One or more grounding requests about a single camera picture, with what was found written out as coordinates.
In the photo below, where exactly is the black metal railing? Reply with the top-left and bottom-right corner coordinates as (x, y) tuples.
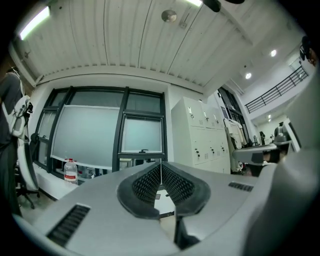
(244, 65), (310, 114)

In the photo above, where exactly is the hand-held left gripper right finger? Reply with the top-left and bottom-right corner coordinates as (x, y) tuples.
(161, 161), (262, 251)

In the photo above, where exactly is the large clear water bottle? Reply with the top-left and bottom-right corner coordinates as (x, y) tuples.
(63, 157), (79, 186)

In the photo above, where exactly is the clothes rack with garments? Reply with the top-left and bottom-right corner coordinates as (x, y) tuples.
(223, 117), (252, 174)

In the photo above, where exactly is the grey metal locker cabinet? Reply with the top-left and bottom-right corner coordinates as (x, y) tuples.
(171, 96), (232, 175)

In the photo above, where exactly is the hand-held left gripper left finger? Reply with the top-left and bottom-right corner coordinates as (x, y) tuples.
(32, 161), (181, 256)

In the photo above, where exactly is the large frosted window sash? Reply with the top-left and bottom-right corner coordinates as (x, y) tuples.
(50, 104), (121, 171)

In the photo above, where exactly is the black framed glass door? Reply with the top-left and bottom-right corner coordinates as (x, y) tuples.
(216, 86), (251, 141)

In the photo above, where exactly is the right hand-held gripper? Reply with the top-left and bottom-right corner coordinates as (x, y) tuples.
(232, 119), (303, 165)

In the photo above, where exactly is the small frosted window sash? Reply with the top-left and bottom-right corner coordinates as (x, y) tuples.
(120, 115), (164, 155)

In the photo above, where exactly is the white office chair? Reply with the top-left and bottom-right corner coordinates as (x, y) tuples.
(14, 138), (41, 210)

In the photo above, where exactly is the black office chair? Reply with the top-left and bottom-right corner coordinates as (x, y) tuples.
(29, 133), (40, 151)

